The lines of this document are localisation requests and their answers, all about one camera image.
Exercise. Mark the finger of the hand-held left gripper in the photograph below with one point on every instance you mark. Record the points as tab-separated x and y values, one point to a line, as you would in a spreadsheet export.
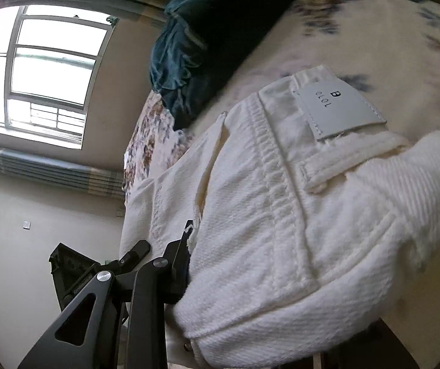
70	265
135	255

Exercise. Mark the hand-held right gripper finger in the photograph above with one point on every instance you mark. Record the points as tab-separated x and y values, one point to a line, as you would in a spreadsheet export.
177	261

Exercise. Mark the white pants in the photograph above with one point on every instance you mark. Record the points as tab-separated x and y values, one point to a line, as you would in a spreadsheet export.
281	238

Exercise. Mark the window with metal bars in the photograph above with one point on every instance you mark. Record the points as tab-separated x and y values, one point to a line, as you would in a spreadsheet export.
50	69

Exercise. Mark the teal velvet blanket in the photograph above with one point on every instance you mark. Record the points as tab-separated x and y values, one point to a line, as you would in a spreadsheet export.
212	46

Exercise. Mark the floral bedsheet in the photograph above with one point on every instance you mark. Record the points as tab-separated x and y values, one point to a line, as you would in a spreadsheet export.
377	46

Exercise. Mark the white wall switch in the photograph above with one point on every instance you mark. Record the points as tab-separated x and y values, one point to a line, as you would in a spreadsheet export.
26	225

